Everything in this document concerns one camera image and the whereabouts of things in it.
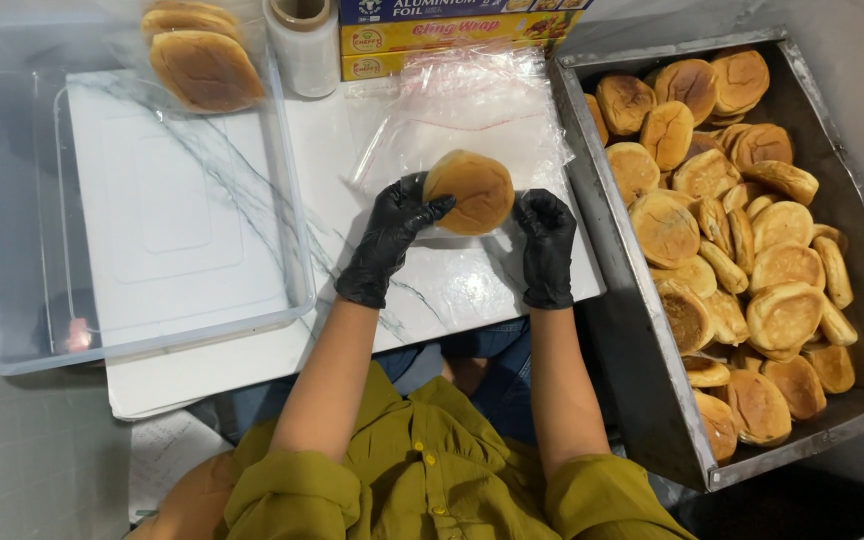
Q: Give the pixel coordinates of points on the large clear plastic container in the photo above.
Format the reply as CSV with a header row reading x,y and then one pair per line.
x,y
19,225

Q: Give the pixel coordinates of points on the roll of clear wrap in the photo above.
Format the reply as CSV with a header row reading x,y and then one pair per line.
x,y
304,52

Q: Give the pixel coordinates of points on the person's olive green shirt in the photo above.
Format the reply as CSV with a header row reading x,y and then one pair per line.
x,y
417,480

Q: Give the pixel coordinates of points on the white marble-pattern board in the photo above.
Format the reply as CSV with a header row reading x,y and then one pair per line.
x,y
447,289

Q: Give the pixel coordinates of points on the clear plastic bag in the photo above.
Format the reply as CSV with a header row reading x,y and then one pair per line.
x,y
469,112

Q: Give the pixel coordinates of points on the bagged pack of buns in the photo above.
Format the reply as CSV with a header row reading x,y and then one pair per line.
x,y
203,67

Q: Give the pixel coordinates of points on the yellow wrap box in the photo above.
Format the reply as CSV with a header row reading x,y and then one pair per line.
x,y
447,31
372,66

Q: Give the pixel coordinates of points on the person's right fingers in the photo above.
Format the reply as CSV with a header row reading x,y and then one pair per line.
x,y
541,210

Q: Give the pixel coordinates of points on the pile of baked buns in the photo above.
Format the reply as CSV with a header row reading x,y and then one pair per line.
x,y
777,300

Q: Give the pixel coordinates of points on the blue foil box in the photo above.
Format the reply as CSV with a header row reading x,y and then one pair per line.
x,y
432,9

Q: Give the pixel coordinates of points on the person's left hand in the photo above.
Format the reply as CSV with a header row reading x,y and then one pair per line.
x,y
383,247

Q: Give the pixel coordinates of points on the person's blue jeans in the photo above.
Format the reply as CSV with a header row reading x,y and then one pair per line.
x,y
503,375

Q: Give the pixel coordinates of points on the white paper sheet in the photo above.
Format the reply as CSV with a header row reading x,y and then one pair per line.
x,y
169,457

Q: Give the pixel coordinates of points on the metal baking tray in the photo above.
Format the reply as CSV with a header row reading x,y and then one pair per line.
x,y
627,300

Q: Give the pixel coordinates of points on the round brown bun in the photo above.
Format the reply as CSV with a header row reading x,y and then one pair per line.
x,y
473,187

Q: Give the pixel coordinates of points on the person's right hand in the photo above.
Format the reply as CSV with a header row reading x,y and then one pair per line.
x,y
550,251

